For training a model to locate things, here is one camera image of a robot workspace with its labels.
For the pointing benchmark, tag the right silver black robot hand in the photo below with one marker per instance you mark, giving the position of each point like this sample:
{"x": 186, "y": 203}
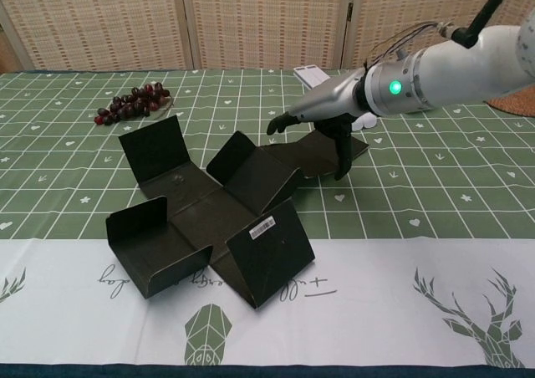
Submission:
{"x": 326, "y": 95}

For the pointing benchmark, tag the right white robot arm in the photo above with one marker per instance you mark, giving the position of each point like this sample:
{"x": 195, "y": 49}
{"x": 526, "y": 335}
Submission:
{"x": 460, "y": 60}

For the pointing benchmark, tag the green checked deer tablecloth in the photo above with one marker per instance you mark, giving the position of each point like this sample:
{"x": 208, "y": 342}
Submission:
{"x": 376, "y": 269}

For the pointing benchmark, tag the black foldable cardboard box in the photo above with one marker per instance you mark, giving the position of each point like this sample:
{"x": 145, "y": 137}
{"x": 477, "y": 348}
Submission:
{"x": 196, "y": 210}

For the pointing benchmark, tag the bamboo folding screen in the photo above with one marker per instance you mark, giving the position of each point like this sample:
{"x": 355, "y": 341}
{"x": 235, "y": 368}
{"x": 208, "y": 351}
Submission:
{"x": 251, "y": 18}

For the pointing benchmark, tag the dark red grape bunch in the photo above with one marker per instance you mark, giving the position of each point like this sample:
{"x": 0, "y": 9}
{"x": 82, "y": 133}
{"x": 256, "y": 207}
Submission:
{"x": 134, "y": 102}

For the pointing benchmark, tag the white folding stand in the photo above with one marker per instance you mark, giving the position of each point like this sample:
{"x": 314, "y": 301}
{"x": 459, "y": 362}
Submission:
{"x": 311, "y": 76}

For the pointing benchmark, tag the round woven brown coaster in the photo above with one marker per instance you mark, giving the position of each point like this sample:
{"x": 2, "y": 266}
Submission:
{"x": 518, "y": 102}

